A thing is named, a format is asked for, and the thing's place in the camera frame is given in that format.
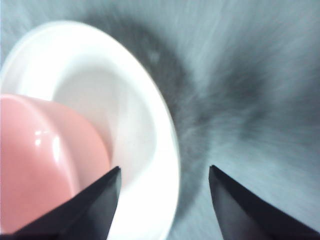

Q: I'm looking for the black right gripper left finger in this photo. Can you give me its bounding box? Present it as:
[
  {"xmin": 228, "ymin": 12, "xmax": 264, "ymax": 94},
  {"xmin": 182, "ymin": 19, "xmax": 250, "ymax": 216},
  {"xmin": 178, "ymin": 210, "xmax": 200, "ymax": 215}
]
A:
[{"xmin": 6, "ymin": 166, "xmax": 122, "ymax": 240}]

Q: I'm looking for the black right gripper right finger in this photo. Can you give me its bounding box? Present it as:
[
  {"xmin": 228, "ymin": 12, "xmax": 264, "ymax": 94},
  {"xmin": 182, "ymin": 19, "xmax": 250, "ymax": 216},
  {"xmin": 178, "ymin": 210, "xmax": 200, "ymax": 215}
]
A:
[{"xmin": 209, "ymin": 164, "xmax": 320, "ymax": 240}]

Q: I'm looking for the red ribbed bowl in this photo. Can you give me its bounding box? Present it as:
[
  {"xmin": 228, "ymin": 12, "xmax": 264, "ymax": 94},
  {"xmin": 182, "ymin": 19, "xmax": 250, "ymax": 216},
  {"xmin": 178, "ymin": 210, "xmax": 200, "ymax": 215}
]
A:
[{"xmin": 0, "ymin": 93, "xmax": 112, "ymax": 235}]

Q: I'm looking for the white round plate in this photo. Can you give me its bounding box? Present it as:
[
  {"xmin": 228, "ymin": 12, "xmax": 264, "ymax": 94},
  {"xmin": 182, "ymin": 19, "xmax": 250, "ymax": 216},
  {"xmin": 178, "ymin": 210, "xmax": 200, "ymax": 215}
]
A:
[{"xmin": 0, "ymin": 21, "xmax": 182, "ymax": 240}]

